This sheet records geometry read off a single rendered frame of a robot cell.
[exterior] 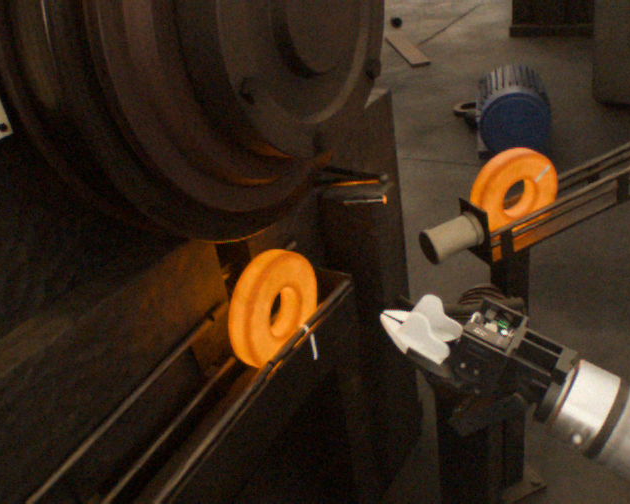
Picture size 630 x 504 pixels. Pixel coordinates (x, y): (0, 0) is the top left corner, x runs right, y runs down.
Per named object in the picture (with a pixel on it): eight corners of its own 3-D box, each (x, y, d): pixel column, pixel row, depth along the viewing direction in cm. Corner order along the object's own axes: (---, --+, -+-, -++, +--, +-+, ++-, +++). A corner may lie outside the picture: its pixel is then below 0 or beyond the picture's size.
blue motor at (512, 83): (476, 172, 280) (475, 94, 262) (477, 123, 327) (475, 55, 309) (552, 169, 272) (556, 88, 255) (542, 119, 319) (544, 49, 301)
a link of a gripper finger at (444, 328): (401, 271, 77) (473, 306, 74) (391, 307, 81) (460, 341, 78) (389, 286, 75) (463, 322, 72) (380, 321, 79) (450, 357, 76)
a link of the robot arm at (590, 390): (593, 412, 74) (571, 474, 68) (552, 391, 76) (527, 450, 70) (626, 361, 69) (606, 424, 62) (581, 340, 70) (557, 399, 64)
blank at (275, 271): (209, 327, 78) (231, 333, 77) (268, 225, 85) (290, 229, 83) (262, 383, 90) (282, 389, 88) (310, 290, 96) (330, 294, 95)
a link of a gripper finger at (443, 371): (420, 329, 76) (489, 364, 73) (416, 339, 77) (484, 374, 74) (402, 353, 73) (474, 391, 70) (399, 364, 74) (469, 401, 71)
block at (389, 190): (332, 319, 113) (312, 194, 100) (355, 294, 118) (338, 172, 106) (388, 333, 107) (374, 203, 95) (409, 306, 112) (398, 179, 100)
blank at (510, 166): (499, 249, 117) (510, 257, 114) (452, 201, 108) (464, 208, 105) (558, 182, 115) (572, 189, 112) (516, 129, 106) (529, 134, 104)
